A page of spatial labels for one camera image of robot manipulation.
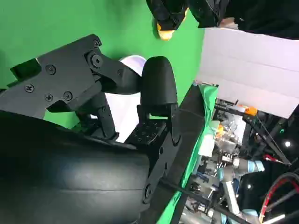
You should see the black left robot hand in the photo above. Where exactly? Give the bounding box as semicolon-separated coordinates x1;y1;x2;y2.
146;0;235;31

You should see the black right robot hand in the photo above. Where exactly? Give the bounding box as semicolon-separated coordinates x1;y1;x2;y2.
0;34;183;224

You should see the long orange white bread roll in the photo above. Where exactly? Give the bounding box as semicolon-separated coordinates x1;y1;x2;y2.
156;8;189;42

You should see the black backdrop curtain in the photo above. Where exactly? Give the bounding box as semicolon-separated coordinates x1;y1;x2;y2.
233;0;299;40

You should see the lilac plate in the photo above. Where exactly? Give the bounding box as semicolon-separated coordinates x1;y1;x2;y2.
90;55;147;143

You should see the small orange device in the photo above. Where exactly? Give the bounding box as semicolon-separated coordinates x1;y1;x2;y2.
242;106;257;116

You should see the cluttered workbench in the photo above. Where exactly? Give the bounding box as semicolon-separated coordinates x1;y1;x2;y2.
199;112;248;159

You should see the green cloth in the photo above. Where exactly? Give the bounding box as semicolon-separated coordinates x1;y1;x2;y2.
0;0;219;224

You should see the black cable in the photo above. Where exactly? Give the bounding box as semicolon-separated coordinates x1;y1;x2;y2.
158;179;239;220

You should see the black metal frame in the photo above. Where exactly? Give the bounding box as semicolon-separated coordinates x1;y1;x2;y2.
242;114;292;166

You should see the red cable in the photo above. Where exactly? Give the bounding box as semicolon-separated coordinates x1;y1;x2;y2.
260;174;299;220

